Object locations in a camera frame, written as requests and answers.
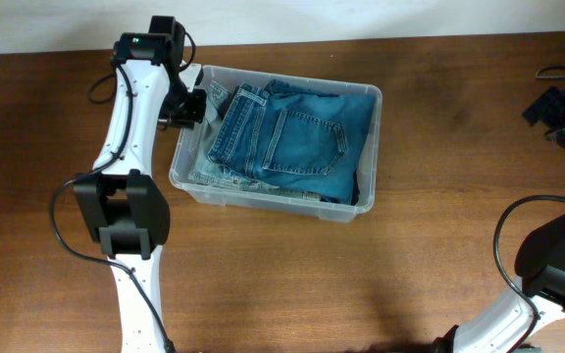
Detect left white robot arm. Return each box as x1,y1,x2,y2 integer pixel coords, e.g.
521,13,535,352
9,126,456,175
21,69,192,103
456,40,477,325
69,28,206,352

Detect clear plastic storage bin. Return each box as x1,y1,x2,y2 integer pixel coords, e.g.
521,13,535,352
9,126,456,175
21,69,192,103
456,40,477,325
169,65,383,223

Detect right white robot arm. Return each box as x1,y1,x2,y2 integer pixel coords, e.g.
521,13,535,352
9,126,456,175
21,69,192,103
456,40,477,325
430,65,565,353

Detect light blue jeans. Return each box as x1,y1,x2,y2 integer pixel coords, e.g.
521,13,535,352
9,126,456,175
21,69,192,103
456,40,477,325
188,80,321,201

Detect dark blue jeans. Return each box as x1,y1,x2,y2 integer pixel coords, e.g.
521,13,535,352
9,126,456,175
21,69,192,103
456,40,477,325
208,79,376,204

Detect black garment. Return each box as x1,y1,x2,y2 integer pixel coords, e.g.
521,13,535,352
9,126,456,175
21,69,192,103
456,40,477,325
350,172,360,206

